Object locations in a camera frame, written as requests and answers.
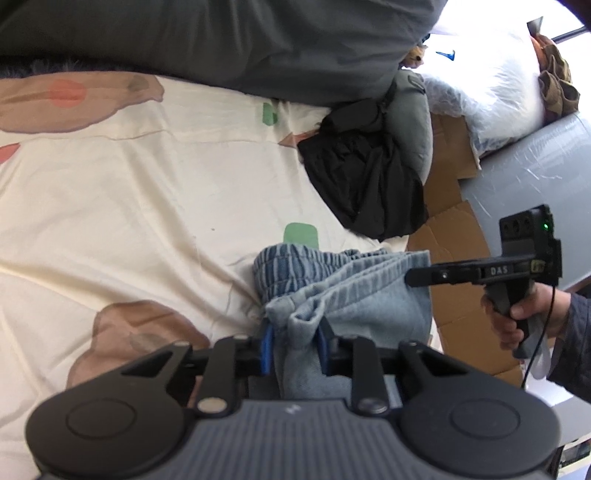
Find person right hand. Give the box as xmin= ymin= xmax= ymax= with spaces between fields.
xmin=481 ymin=283 xmax=572 ymax=351

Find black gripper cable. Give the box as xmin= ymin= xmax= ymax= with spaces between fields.
xmin=520 ymin=239 xmax=558 ymax=391

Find black garment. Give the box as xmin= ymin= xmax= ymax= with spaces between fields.
xmin=297 ymin=99 xmax=428 ymax=241

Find brown cardboard sheet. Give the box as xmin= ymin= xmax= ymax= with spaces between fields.
xmin=407 ymin=114 xmax=522 ymax=386

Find light blue denim jeans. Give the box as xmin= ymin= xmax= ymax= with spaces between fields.
xmin=249 ymin=244 xmax=433 ymax=400

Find grey green pillow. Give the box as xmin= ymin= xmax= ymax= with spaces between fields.
xmin=386 ymin=69 xmax=434 ymax=184

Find dark blue sleeve forearm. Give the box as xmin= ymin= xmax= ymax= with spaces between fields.
xmin=547 ymin=294 xmax=590 ymax=403

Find large grey duvet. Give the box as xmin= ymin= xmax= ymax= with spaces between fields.
xmin=1 ymin=1 xmax=444 ymax=106

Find cream bear print bedsheet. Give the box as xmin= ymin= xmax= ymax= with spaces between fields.
xmin=1 ymin=72 xmax=408 ymax=479

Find white plastic bag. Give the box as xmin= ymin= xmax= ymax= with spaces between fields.
xmin=421 ymin=55 xmax=548 ymax=158

